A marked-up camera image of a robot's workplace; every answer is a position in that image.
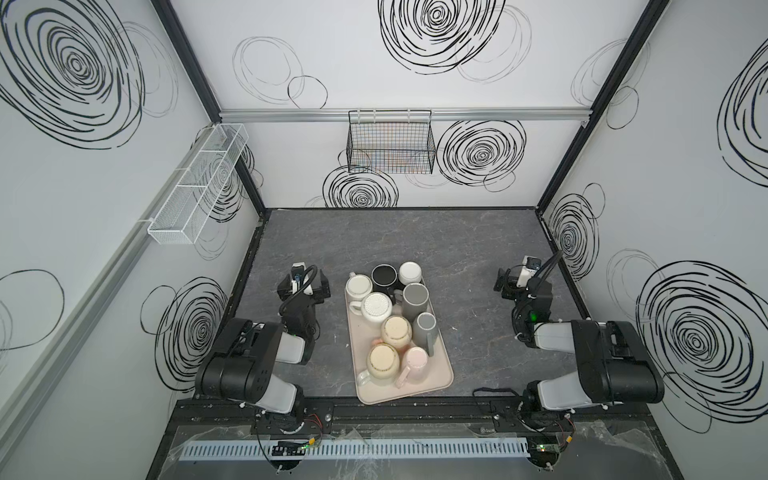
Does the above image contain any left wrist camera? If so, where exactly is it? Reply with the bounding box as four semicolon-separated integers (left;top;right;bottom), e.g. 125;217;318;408
290;262;306;293

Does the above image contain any white slotted cable duct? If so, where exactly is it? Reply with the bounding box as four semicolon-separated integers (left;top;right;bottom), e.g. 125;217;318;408
179;437;530;461

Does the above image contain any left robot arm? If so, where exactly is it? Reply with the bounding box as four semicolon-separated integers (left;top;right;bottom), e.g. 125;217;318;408
195;263;331;418

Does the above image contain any pink mug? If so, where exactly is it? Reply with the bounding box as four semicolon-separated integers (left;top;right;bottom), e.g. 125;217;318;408
395;347;429;388

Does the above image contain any small white mug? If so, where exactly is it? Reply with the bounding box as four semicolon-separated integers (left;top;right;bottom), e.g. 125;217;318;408
398;261;423;286

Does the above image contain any black mug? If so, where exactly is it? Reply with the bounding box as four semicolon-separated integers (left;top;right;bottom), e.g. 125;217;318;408
371;264;398;295

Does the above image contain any white mug with handle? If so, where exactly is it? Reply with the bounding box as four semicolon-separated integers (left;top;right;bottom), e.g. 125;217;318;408
345;272;373;301

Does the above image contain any beige plastic tray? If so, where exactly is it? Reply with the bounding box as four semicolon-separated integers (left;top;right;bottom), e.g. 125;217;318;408
344;290;454;405

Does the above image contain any wide grey mug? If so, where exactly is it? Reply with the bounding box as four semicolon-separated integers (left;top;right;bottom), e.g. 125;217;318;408
395;283;430;322

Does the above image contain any tall grey mug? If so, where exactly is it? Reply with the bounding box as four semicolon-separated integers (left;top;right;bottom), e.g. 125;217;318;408
412;312;439;357

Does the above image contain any speckled cream mug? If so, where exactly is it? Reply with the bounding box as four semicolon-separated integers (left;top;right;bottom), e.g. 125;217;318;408
356;343;400;386

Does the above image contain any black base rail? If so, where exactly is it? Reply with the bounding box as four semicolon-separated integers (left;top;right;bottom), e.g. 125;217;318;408
163;393;655;439

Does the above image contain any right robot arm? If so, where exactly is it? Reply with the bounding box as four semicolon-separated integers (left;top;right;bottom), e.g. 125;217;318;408
493;259;665;412

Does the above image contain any black wire basket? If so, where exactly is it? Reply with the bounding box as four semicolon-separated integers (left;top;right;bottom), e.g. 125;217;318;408
345;109;437;175

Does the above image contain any white ribbed mug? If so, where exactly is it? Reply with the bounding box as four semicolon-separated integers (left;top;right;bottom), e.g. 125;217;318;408
349;292;393;325

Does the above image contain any white wire shelf basket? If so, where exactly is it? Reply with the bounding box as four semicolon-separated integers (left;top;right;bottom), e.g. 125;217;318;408
147;123;249;245

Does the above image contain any orange and cream mug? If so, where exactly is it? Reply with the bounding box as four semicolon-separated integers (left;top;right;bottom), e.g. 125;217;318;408
380;316;412;353

